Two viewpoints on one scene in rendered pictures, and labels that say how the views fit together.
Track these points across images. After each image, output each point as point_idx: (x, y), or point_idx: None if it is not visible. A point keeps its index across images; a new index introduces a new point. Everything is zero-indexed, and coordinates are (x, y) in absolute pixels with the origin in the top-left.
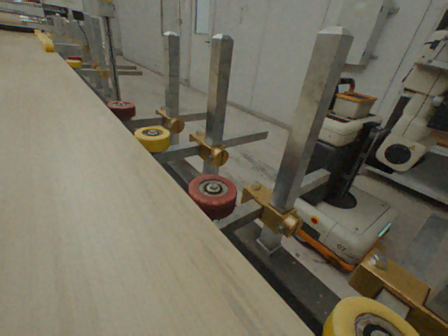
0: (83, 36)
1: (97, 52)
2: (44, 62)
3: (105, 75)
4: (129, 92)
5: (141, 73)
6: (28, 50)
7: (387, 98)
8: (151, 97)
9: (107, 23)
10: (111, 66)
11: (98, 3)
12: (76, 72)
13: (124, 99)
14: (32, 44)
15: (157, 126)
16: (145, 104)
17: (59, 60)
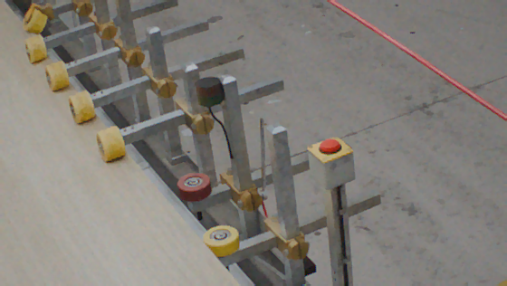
0: (194, 94)
1: (279, 201)
2: (177, 278)
3: (299, 253)
4: (210, 20)
5: (377, 201)
6: (72, 174)
7: None
8: (302, 37)
9: (338, 194)
10: (340, 273)
11: (325, 169)
12: (228, 260)
13: (205, 71)
14: (33, 95)
15: (368, 220)
16: (293, 90)
17: (192, 243)
